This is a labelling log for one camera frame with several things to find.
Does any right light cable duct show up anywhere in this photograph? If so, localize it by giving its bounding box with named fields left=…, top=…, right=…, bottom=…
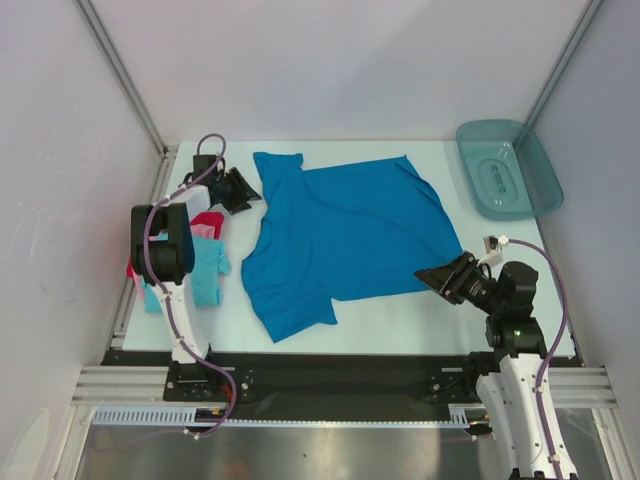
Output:
left=448, top=403, right=490, bottom=427

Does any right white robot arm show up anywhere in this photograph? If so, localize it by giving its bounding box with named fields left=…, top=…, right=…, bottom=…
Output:
left=415, top=252, right=579, bottom=479

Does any teal transparent plastic bin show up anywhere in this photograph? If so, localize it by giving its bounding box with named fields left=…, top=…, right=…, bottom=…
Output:
left=456, top=119, right=564, bottom=221

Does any right aluminium corner post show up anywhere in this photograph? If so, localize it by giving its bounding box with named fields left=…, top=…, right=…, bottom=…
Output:
left=524, top=0, right=608, bottom=129

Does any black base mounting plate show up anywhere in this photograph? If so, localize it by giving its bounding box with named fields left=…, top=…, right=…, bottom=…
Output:
left=102, top=350, right=497, bottom=423

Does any aluminium corner post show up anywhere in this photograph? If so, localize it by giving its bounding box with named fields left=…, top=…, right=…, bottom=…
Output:
left=524, top=0, right=608, bottom=129
left=70, top=0, right=179, bottom=161

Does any folded red t shirt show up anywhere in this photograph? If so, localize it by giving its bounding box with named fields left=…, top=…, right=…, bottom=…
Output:
left=124, top=211, right=225, bottom=281

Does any light blue cable duct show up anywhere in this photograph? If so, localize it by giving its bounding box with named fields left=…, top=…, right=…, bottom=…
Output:
left=93, top=406, right=196, bottom=427

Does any folded cyan t shirt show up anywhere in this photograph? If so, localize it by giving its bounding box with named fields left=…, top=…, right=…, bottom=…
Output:
left=139, top=237, right=234, bottom=315

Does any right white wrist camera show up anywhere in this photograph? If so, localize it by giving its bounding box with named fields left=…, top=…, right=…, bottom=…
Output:
left=479, top=235, right=509, bottom=268

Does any aluminium front frame rail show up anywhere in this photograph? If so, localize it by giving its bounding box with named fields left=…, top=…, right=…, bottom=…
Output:
left=71, top=366, right=618, bottom=409

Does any blue t shirt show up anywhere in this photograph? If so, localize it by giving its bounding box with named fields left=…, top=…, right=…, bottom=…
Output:
left=241, top=152, right=463, bottom=342

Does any folded pink t shirt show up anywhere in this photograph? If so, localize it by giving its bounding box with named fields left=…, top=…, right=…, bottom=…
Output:
left=126, top=223, right=221, bottom=297

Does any left aluminium corner post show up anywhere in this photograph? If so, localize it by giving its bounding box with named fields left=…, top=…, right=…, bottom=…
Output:
left=70, top=0, right=179, bottom=161

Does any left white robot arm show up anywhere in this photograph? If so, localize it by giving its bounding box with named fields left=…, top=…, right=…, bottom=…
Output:
left=130, top=153, right=261, bottom=400

